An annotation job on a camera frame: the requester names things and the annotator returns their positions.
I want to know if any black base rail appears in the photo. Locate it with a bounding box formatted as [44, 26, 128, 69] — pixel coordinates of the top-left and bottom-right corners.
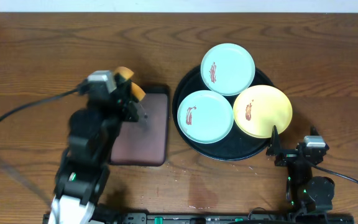
[89, 213, 355, 224]

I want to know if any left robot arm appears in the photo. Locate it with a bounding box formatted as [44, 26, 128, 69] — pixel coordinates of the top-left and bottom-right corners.
[48, 80, 141, 223]

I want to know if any orange green sponge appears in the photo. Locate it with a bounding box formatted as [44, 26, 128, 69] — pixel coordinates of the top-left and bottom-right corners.
[113, 67, 146, 103]

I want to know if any light blue plate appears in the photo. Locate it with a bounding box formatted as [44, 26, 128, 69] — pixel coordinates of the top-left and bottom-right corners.
[177, 90, 234, 144]
[200, 43, 255, 96]

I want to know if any round black tray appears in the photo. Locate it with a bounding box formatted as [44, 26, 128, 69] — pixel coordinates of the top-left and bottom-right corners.
[172, 65, 270, 161]

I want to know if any yellow plate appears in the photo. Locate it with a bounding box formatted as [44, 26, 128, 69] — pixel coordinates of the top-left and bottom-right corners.
[233, 85, 293, 139]

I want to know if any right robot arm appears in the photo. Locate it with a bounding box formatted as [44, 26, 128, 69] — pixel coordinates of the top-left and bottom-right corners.
[266, 127, 335, 215]

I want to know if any black rectangular tray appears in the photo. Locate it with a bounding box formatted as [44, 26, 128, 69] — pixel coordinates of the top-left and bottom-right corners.
[110, 85, 170, 167]

